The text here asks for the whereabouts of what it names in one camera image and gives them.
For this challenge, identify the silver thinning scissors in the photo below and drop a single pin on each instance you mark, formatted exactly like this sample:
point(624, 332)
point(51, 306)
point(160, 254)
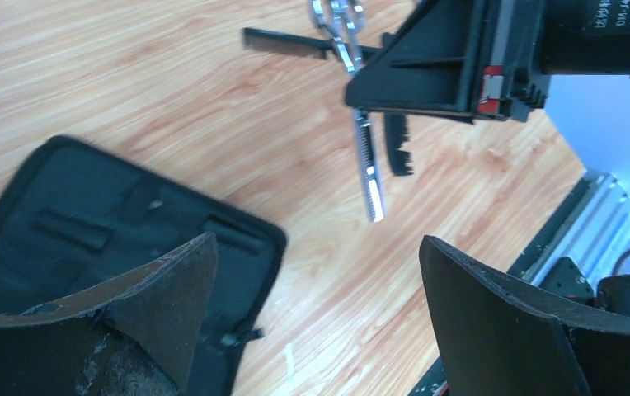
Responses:
point(340, 22)

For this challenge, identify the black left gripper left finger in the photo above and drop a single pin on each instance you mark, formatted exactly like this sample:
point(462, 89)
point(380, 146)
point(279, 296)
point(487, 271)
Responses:
point(132, 334)

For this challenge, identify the black folding comb razor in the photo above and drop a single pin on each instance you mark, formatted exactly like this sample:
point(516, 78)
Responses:
point(395, 125)

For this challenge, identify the aluminium frame rail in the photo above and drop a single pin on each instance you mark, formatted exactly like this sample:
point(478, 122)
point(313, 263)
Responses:
point(597, 234)

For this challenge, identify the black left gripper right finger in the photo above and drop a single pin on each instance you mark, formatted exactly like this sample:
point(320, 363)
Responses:
point(499, 335)

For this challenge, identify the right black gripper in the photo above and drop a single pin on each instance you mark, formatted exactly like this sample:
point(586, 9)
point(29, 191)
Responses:
point(428, 66)

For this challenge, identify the black zip tool case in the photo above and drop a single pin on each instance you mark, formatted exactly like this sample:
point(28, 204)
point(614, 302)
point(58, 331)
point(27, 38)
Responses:
point(74, 216)

